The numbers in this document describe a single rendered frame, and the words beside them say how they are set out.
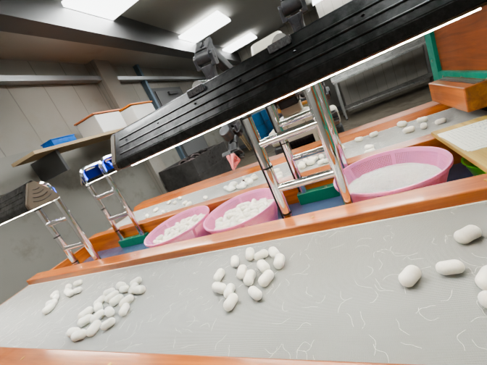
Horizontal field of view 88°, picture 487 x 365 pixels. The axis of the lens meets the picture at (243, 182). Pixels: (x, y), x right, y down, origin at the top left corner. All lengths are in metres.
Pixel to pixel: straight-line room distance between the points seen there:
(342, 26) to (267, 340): 0.43
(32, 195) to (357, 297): 0.80
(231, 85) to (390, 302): 0.38
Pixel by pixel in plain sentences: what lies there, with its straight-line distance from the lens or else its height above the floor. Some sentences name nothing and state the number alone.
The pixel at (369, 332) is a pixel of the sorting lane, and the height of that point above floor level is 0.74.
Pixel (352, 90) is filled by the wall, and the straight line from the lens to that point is 6.89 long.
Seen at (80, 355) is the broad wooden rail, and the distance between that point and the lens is 0.65.
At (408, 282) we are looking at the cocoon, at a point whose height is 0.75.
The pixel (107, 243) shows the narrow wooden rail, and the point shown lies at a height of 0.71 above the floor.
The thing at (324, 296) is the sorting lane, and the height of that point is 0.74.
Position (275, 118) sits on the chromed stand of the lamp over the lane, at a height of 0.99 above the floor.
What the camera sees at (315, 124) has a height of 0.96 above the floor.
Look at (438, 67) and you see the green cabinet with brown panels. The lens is 1.32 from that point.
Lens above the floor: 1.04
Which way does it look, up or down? 14 degrees down
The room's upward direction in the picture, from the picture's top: 25 degrees counter-clockwise
